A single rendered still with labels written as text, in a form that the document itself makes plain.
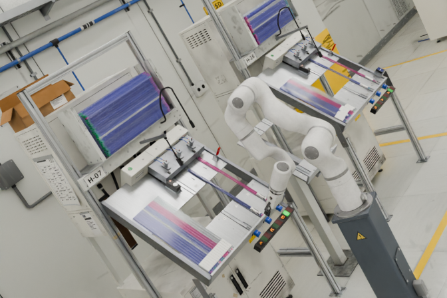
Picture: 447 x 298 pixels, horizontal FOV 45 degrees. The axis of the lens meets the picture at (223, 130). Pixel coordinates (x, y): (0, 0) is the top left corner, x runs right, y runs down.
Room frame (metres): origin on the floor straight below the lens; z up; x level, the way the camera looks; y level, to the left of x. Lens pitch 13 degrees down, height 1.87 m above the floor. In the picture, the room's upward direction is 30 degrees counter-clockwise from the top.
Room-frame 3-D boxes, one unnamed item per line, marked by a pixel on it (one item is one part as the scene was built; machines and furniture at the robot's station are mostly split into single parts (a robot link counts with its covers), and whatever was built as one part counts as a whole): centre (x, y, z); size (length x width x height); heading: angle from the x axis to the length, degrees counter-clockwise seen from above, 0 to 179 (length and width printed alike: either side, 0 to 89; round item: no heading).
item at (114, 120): (3.01, 0.44, 1.52); 0.51 x 0.13 x 0.27; 131
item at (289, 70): (3.88, -0.67, 0.65); 1.01 x 0.73 x 1.29; 41
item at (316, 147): (2.29, -0.33, 1.00); 0.19 x 0.12 x 0.24; 144
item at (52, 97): (3.16, 0.71, 1.82); 0.68 x 0.30 x 0.20; 131
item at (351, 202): (2.32, -0.35, 0.79); 0.19 x 0.19 x 0.18
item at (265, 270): (3.06, 0.56, 0.31); 0.70 x 0.65 x 0.62; 131
